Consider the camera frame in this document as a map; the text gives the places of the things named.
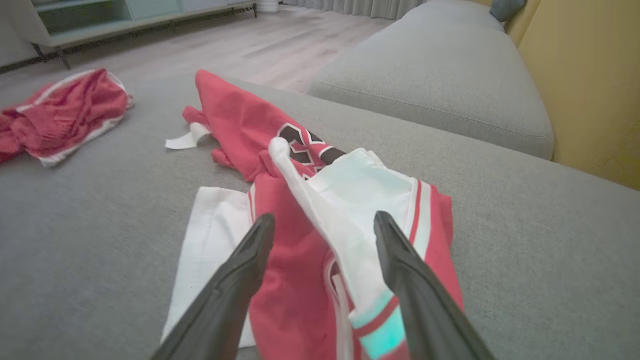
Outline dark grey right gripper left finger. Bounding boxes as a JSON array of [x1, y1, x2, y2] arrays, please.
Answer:
[[150, 213, 276, 360]]

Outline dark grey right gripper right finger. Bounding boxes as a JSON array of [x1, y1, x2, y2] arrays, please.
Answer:
[[373, 210, 496, 360]]

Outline red Bulls 23 jersey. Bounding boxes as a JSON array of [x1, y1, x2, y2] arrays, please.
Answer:
[[161, 69, 466, 360]]

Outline red shorts with white stripe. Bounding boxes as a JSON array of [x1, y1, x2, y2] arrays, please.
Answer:
[[0, 68, 135, 168]]

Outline small grey sofa cushion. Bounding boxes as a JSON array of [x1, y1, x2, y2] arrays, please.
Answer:
[[307, 0, 555, 161]]

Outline yellow sofa backrest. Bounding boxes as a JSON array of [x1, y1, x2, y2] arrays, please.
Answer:
[[505, 0, 640, 191]]

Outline pale green TV cabinet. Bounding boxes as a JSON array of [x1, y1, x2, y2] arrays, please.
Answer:
[[30, 0, 258, 71]]

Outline grey pleated curtain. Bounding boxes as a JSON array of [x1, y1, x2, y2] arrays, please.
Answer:
[[282, 0, 428, 21]]

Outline blue-grey pillow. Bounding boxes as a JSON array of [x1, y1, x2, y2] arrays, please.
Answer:
[[489, 0, 527, 23]]

